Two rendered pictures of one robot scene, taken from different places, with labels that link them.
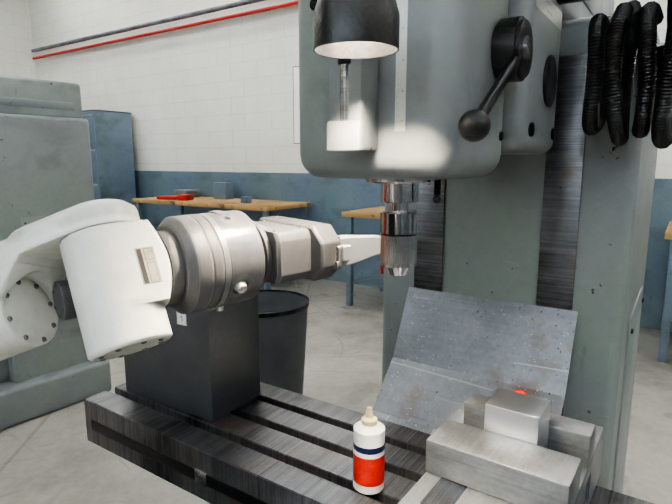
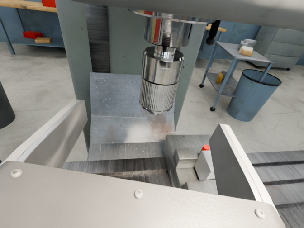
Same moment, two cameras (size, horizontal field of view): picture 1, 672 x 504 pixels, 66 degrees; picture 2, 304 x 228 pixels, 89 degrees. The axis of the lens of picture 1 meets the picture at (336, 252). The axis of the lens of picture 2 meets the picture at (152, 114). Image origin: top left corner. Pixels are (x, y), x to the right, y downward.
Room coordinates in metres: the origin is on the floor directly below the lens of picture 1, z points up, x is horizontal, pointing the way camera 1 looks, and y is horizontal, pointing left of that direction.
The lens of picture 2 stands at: (0.53, 0.06, 1.32)
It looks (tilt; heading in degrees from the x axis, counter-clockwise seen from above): 38 degrees down; 313
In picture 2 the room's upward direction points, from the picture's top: 9 degrees clockwise
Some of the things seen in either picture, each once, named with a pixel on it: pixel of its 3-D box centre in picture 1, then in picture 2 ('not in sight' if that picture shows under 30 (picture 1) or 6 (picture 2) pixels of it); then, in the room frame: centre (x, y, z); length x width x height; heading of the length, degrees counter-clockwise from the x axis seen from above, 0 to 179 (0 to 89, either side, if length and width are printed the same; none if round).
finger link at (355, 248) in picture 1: (360, 248); (237, 170); (0.53, -0.03, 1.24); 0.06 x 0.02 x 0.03; 132
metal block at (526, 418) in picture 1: (516, 426); (214, 167); (0.56, -0.21, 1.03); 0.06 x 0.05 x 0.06; 55
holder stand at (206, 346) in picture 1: (190, 340); not in sight; (0.89, 0.26, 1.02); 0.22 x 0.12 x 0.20; 58
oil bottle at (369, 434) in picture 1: (369, 446); not in sight; (0.61, -0.04, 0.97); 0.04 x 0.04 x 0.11
